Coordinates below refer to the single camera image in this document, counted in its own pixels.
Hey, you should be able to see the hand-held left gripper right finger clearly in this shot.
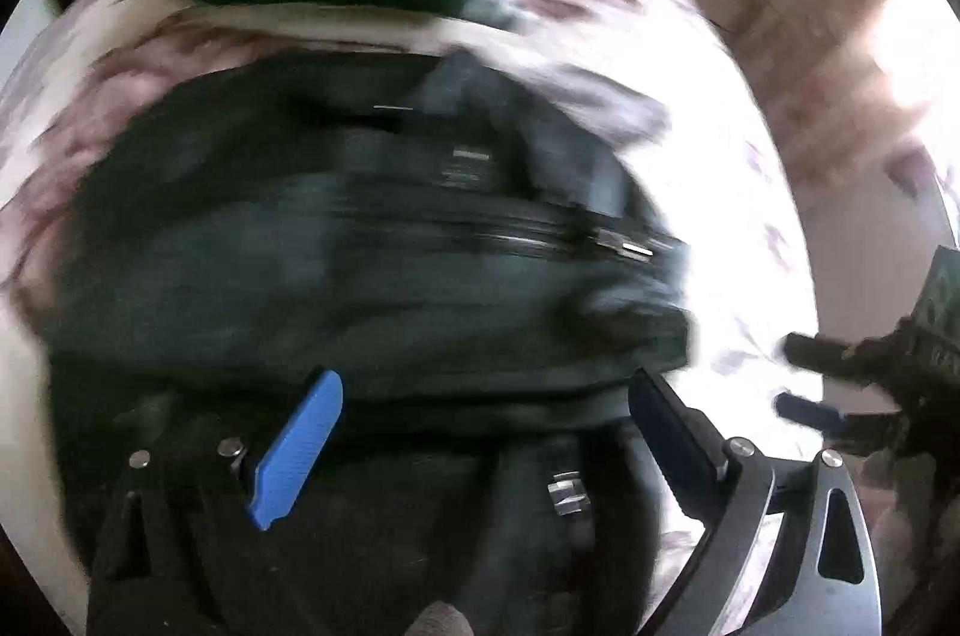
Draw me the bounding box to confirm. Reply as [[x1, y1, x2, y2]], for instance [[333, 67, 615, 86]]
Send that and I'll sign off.
[[627, 368, 883, 636]]

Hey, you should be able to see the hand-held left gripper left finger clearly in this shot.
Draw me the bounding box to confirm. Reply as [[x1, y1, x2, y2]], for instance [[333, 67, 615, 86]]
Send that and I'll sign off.
[[86, 368, 346, 636]]

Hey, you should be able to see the black leather jacket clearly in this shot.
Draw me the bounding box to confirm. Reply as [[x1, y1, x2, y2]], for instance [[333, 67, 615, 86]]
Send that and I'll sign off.
[[37, 49, 697, 636]]

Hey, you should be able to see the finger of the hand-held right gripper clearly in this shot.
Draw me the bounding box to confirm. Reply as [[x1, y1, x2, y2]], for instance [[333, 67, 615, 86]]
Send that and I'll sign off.
[[775, 391, 905, 453], [782, 331, 905, 386]]

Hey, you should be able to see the pink floral curtain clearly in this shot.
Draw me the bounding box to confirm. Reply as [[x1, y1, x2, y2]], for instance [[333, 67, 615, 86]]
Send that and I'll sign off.
[[739, 0, 960, 217]]

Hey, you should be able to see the person's right hand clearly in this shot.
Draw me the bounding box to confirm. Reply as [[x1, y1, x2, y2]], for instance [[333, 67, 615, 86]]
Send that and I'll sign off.
[[859, 456, 947, 607]]

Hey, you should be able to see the floral printed blanket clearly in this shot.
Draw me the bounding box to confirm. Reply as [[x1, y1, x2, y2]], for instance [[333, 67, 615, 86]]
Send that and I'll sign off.
[[0, 0, 820, 636]]

